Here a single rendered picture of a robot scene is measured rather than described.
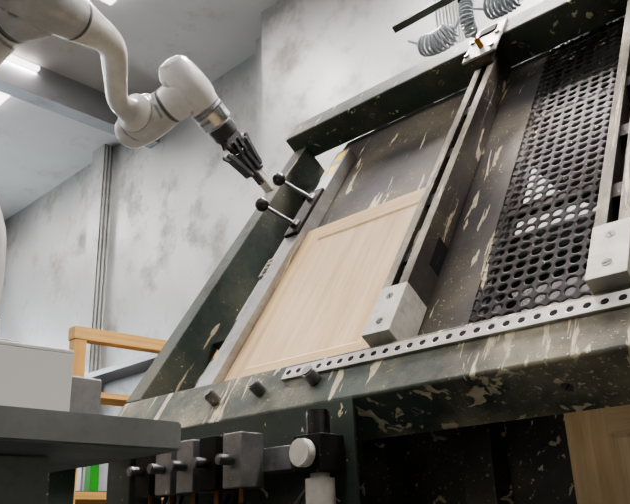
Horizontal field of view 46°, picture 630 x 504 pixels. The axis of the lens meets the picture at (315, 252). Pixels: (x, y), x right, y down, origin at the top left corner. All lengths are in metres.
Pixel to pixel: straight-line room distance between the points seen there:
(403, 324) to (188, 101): 0.95
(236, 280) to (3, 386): 1.13
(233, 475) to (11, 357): 0.43
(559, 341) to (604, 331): 0.06
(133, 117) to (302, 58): 5.11
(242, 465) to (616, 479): 0.59
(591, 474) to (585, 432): 0.07
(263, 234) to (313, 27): 5.01
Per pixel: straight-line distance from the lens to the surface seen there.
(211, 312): 2.02
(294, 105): 6.89
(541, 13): 2.14
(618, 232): 1.20
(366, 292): 1.57
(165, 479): 1.44
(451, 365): 1.18
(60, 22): 1.63
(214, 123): 2.04
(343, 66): 6.60
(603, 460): 1.31
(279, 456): 1.30
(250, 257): 2.17
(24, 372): 1.09
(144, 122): 2.03
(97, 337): 6.05
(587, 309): 1.12
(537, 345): 1.12
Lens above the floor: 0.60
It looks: 21 degrees up
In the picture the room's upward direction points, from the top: 2 degrees counter-clockwise
